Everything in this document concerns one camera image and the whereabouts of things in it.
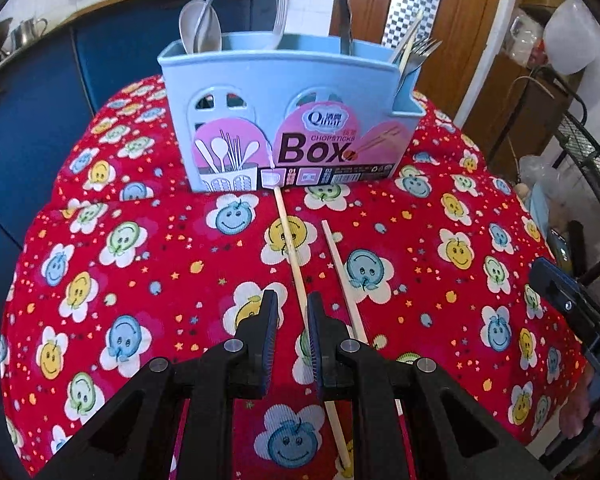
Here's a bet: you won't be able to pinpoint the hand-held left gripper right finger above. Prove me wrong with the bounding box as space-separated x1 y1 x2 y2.
307 292 553 480

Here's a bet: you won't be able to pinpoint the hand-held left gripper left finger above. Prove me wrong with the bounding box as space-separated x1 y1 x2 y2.
32 289 280 480

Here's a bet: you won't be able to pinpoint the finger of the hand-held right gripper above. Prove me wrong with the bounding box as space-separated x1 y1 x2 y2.
529 257 588 321

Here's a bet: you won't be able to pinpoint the cream chopstick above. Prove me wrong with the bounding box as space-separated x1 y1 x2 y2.
321 220 370 346
397 10 425 73

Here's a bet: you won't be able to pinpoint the thin bamboo chopstick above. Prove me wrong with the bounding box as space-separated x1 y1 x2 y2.
274 186 355 466

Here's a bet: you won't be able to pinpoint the light blue utensil box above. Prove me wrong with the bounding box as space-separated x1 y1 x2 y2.
157 32 428 193

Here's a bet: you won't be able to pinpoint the metal fork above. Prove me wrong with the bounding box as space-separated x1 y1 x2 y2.
402 37 443 86

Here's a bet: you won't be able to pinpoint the metal spoon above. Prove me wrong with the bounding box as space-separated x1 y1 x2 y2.
195 0 223 53

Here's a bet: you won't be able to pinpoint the cream plastic fork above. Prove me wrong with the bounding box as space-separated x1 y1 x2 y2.
271 0 290 51

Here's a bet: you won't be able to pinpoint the metal tongs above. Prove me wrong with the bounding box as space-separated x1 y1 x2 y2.
334 0 356 56

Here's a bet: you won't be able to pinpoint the person's right hand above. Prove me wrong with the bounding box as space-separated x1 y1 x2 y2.
561 370 600 441

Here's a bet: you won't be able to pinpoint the black metal rack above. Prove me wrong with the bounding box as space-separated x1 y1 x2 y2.
555 110 600 281

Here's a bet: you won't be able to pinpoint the red floral tablecloth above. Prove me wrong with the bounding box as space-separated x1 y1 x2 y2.
0 75 588 480

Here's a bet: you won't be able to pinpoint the wooden door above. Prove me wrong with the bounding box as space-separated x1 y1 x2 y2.
330 0 508 106

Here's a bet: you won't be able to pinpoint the blue cabinet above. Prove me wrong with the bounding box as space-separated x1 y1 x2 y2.
0 0 293 261

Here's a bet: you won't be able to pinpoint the metal kettle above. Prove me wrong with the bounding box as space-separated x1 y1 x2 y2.
10 17 48 46

